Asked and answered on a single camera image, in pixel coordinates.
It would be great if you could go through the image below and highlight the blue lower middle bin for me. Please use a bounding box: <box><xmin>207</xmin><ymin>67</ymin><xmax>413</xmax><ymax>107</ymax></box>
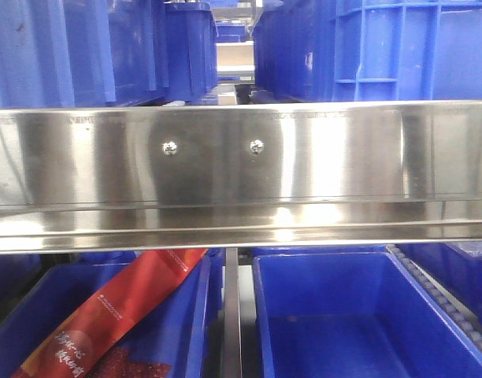
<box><xmin>253</xmin><ymin>252</ymin><xmax>482</xmax><ymax>377</ymax></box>

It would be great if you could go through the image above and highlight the blue bin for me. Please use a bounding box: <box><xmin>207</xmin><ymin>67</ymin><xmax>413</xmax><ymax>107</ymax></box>
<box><xmin>253</xmin><ymin>252</ymin><xmax>482</xmax><ymax>377</ymax></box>
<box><xmin>0</xmin><ymin>1</ymin><xmax>217</xmax><ymax>109</ymax></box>
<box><xmin>0</xmin><ymin>258</ymin><xmax>210</xmax><ymax>377</ymax></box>
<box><xmin>397</xmin><ymin>241</ymin><xmax>482</xmax><ymax>317</ymax></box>

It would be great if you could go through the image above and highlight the light blue upper crate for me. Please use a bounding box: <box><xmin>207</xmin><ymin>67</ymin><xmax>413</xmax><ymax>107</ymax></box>
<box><xmin>253</xmin><ymin>1</ymin><xmax>482</xmax><ymax>102</ymax></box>

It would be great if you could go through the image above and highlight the blue lower left bin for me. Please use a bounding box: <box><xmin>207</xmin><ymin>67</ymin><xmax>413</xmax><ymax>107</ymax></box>
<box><xmin>0</xmin><ymin>258</ymin><xmax>210</xmax><ymax>377</ymax></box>

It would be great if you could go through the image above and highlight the red printed package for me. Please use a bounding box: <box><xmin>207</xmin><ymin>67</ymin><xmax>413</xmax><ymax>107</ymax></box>
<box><xmin>13</xmin><ymin>248</ymin><xmax>207</xmax><ymax>377</ymax></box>

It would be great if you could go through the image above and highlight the blue lower right bin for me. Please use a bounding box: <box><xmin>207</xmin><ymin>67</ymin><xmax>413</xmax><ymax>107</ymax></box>
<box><xmin>397</xmin><ymin>241</ymin><xmax>482</xmax><ymax>317</ymax></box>

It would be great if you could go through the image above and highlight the blue upper left bin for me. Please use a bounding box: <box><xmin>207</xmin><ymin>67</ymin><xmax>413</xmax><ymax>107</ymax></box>
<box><xmin>0</xmin><ymin>1</ymin><xmax>217</xmax><ymax>109</ymax></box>

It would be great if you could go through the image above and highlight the white roller track strip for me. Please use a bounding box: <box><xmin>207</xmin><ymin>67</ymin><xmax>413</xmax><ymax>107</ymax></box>
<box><xmin>387</xmin><ymin>244</ymin><xmax>482</xmax><ymax>353</ymax></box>

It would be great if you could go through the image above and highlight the rail screw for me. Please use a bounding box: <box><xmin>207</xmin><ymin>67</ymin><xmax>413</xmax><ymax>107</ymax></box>
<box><xmin>249</xmin><ymin>139</ymin><xmax>265</xmax><ymax>154</ymax></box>
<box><xmin>161</xmin><ymin>140</ymin><xmax>178</xmax><ymax>156</ymax></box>

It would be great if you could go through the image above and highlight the steel lane divider rail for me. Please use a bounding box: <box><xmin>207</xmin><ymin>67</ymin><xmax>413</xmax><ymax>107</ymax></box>
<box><xmin>222</xmin><ymin>247</ymin><xmax>243</xmax><ymax>378</ymax></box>

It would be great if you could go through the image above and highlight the stainless steel shelf front rail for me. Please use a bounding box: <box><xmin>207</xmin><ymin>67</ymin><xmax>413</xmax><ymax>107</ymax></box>
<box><xmin>0</xmin><ymin>101</ymin><xmax>482</xmax><ymax>254</ymax></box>

